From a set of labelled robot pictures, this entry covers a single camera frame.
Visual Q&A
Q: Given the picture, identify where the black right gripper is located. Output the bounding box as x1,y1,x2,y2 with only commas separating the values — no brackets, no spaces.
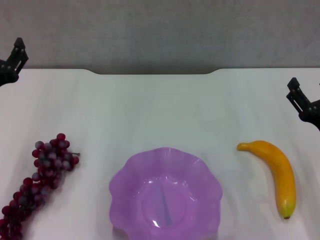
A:
286,77,320,131

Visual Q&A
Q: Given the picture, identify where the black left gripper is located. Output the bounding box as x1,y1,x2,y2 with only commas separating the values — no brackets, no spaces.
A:
0,37,30,88

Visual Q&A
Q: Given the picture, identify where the yellow banana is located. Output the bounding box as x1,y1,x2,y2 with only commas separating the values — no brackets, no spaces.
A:
236,139,297,220

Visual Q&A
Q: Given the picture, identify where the red grape bunch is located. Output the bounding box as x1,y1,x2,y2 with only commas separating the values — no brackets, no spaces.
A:
0,133,81,240

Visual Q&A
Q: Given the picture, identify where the purple wavy plastic bowl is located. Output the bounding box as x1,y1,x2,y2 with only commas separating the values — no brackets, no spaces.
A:
108,146,223,240

